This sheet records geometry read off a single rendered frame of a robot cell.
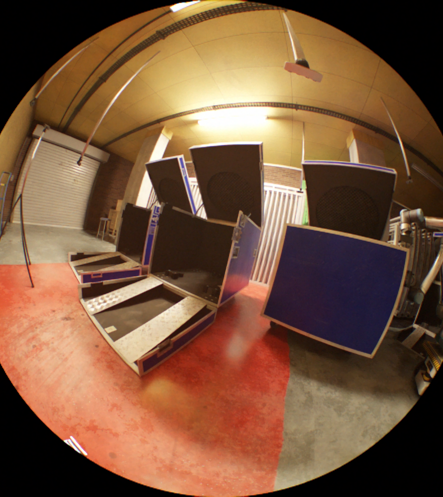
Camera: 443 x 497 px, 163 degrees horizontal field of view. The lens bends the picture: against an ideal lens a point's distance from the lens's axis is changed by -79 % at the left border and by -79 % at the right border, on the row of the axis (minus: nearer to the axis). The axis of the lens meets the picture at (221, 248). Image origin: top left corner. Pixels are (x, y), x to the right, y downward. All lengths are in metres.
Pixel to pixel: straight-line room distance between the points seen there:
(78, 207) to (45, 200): 1.43
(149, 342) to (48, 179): 5.95
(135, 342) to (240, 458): 0.79
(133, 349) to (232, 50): 3.23
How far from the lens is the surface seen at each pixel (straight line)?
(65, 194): 6.36
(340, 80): 2.87
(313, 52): 2.66
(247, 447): 0.78
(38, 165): 6.36
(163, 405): 0.79
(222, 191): 2.14
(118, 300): 1.35
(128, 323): 1.19
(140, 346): 0.98
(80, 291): 1.45
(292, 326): 1.29
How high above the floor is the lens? 0.72
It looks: 4 degrees down
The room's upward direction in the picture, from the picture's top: 13 degrees clockwise
